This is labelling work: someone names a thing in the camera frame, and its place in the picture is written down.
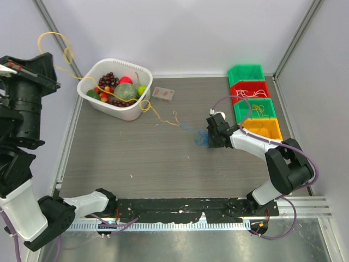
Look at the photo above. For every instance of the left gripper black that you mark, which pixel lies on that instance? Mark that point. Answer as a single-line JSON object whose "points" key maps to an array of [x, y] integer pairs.
{"points": [[38, 70]]}

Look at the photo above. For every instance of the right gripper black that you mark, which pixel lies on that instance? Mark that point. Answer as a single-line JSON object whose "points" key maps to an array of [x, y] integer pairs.
{"points": [[211, 143]]}

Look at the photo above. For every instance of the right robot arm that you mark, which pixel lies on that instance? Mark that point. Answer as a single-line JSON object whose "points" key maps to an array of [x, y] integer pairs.
{"points": [[289, 169]]}

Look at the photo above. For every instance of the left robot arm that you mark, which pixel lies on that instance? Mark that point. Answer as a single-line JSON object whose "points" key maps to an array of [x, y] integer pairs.
{"points": [[36, 221]]}

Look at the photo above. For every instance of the white plastic basket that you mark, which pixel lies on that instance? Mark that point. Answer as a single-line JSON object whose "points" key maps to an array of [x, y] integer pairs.
{"points": [[126, 110]]}

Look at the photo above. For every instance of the near green storage bin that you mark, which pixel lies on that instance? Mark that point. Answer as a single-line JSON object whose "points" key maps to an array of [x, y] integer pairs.
{"points": [[260, 108]]}

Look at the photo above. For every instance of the green storage bin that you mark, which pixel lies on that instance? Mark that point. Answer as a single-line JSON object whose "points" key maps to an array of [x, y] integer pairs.
{"points": [[260, 108], [245, 72]]}

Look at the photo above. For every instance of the yellow storage bin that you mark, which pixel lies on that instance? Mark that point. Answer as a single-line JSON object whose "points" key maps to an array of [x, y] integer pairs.
{"points": [[268, 127]]}

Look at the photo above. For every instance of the green avocado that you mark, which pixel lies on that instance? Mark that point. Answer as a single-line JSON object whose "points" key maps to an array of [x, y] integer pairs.
{"points": [[92, 94]]}

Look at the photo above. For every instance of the red storage bin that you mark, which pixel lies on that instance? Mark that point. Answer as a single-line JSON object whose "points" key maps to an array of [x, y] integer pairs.
{"points": [[250, 89]]}

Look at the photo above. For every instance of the far green storage bin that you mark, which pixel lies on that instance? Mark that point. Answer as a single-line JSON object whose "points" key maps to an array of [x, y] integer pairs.
{"points": [[245, 72]]}

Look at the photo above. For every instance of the red playing card box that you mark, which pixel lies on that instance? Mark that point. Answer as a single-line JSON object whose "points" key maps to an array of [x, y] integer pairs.
{"points": [[163, 94]]}

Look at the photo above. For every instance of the dark red grape bunch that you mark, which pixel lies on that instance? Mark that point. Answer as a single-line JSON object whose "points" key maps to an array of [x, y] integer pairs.
{"points": [[108, 79]]}

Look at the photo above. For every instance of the red strawberries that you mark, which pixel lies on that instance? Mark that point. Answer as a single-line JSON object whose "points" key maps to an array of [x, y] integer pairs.
{"points": [[104, 95]]}

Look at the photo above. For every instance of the red pink fruit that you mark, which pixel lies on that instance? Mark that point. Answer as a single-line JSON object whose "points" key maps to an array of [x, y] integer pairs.
{"points": [[126, 80]]}

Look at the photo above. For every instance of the green round melon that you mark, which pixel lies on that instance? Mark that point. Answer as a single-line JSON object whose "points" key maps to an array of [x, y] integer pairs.
{"points": [[126, 91]]}

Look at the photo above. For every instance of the lime green fruit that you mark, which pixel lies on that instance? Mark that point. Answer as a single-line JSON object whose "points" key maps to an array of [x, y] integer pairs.
{"points": [[141, 89]]}

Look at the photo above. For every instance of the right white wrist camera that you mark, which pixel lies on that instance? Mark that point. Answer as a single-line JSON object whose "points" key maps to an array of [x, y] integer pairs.
{"points": [[213, 112]]}

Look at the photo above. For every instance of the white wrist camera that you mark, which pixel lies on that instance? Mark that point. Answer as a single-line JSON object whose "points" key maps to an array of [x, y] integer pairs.
{"points": [[9, 69], [213, 112]]}

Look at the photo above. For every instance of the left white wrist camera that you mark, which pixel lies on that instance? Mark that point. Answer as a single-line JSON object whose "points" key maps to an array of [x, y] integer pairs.
{"points": [[9, 69]]}

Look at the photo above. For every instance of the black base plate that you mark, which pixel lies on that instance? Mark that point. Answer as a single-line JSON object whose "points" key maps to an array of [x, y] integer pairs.
{"points": [[186, 210]]}

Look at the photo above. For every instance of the white slotted cable duct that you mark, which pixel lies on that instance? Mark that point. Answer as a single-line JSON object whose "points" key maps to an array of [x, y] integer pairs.
{"points": [[93, 225]]}

